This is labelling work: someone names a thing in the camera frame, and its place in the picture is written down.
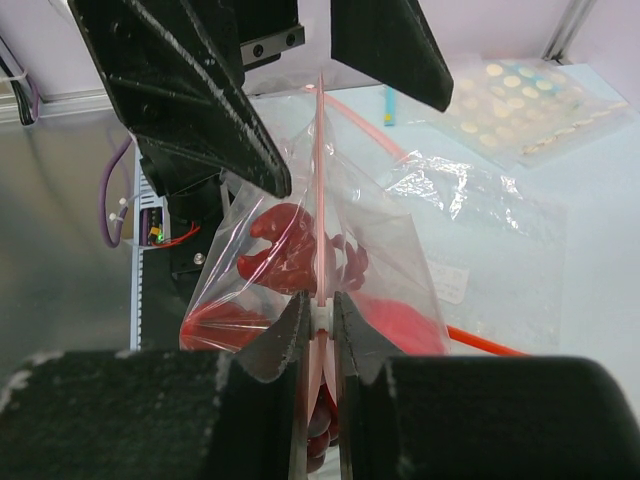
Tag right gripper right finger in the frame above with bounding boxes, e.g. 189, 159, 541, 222
333, 293, 639, 479

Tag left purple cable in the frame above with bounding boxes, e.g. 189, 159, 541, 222
99, 134, 136, 250

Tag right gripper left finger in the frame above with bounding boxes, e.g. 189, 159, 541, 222
1, 293, 310, 479

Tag red dotted zip bag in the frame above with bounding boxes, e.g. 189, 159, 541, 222
178, 69, 451, 480

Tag purple toy grapes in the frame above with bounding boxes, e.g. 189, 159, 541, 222
306, 383, 340, 474

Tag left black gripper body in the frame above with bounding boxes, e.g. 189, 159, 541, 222
134, 0, 307, 236

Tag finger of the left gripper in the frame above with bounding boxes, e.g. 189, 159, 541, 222
69, 1, 292, 198
330, 0, 454, 112

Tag red toy lobster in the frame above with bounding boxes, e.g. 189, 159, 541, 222
237, 203, 369, 295

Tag red toy pepper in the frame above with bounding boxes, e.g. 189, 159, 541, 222
350, 292, 448, 356

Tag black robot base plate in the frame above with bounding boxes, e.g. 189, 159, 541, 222
139, 176, 228, 349

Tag orange zipper clear bag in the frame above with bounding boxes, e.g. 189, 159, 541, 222
325, 89, 566, 354

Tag grey slotted cable duct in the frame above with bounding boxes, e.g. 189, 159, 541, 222
129, 151, 164, 350

